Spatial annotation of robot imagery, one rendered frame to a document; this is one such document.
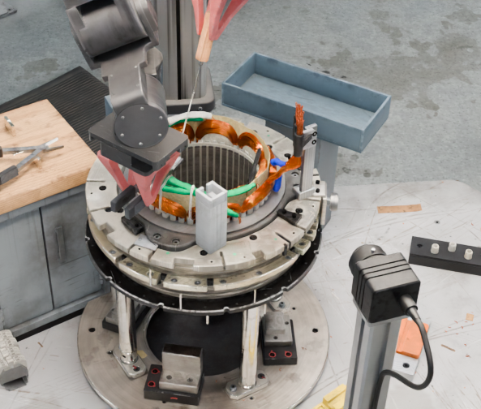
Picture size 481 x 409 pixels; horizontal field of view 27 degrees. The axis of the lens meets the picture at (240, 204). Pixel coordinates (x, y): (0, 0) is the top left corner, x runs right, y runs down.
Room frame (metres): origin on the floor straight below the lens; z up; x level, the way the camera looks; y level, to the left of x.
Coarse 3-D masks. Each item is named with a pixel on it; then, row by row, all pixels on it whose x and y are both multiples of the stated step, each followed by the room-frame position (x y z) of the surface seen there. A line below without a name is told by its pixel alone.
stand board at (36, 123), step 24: (0, 120) 1.23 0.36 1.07; (24, 120) 1.23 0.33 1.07; (48, 120) 1.24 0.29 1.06; (0, 144) 1.17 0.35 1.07; (24, 144) 1.18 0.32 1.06; (72, 144) 1.18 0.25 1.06; (0, 168) 1.12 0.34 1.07; (24, 168) 1.12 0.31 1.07; (48, 168) 1.12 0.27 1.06; (72, 168) 1.12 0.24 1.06; (0, 192) 1.07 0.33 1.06; (24, 192) 1.07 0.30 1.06; (48, 192) 1.09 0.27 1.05
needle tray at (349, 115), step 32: (256, 64) 1.44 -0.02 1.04; (288, 64) 1.41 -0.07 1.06; (224, 96) 1.35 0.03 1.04; (256, 96) 1.32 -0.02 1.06; (288, 96) 1.38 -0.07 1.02; (320, 96) 1.38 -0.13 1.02; (352, 96) 1.36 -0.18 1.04; (384, 96) 1.33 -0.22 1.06; (288, 128) 1.31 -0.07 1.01; (320, 128) 1.27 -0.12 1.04; (352, 128) 1.25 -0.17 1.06; (320, 160) 1.29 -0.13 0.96
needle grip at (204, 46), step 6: (204, 18) 1.07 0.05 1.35; (204, 24) 1.07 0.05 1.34; (204, 30) 1.06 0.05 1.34; (204, 36) 1.06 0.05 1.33; (204, 42) 1.06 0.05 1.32; (210, 42) 1.06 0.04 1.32; (198, 48) 1.06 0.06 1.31; (204, 48) 1.06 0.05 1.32; (210, 48) 1.06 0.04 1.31; (198, 54) 1.06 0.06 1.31; (204, 54) 1.05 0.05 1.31; (204, 60) 1.05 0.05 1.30
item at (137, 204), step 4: (140, 196) 0.93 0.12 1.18; (136, 200) 0.92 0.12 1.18; (140, 200) 0.93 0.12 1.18; (128, 204) 0.92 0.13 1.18; (132, 204) 0.92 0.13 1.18; (136, 204) 0.92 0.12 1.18; (140, 204) 0.93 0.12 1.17; (144, 204) 0.93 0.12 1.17; (124, 208) 0.91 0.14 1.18; (128, 208) 0.91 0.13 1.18; (132, 208) 0.91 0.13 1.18; (136, 208) 0.92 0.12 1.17; (140, 208) 0.93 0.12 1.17; (128, 212) 0.91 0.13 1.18; (132, 212) 0.91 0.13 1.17; (136, 212) 0.92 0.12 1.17; (128, 216) 0.91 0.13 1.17; (132, 216) 0.91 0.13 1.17
